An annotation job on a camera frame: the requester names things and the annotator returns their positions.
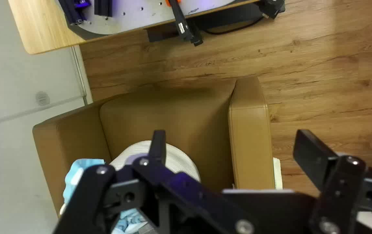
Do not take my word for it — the black clamp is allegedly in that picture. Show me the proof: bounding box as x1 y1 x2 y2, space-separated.
167 0 205 46

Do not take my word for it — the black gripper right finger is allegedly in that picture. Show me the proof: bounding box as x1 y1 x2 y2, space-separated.
292 127 372 234

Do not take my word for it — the light wooden table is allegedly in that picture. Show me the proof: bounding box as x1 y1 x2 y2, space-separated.
7 0 259 55

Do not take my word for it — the blue and white towel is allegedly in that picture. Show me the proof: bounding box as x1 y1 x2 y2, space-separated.
62 157 150 234

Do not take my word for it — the pale green cloth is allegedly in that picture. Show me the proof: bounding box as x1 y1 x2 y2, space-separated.
274 156 285 191

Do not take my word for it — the black table base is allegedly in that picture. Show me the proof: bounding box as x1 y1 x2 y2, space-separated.
146 0 288 44

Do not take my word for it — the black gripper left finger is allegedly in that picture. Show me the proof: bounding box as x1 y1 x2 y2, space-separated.
54 128 257 234

